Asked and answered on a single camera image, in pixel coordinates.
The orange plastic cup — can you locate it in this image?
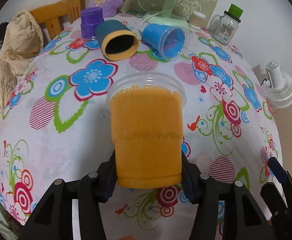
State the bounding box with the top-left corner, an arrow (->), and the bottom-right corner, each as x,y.
106,72 -> 186,189

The teal yellow-rimmed cup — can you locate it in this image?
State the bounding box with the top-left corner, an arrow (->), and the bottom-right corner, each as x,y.
96,20 -> 139,61

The blue plastic cup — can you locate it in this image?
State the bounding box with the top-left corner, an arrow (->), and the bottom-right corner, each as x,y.
141,23 -> 187,61

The purple plastic cup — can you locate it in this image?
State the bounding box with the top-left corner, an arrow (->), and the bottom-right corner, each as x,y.
80,7 -> 104,40

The floral tablecloth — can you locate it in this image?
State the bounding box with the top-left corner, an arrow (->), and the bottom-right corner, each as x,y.
0,11 -> 283,240

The white small fan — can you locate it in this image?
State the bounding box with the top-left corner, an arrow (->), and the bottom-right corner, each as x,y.
263,60 -> 292,109

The glass mason jar mug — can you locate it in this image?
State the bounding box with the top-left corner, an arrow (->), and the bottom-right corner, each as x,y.
209,4 -> 243,46

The beige padded jacket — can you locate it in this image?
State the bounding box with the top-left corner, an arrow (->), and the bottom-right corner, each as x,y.
0,10 -> 44,116

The cotton swab container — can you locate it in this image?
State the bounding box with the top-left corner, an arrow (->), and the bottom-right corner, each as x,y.
188,10 -> 206,29

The wooden chair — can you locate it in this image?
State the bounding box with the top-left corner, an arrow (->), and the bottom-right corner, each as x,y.
30,0 -> 85,40

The beige cartoon mat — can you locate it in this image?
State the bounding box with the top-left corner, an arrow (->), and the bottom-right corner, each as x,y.
85,0 -> 218,22

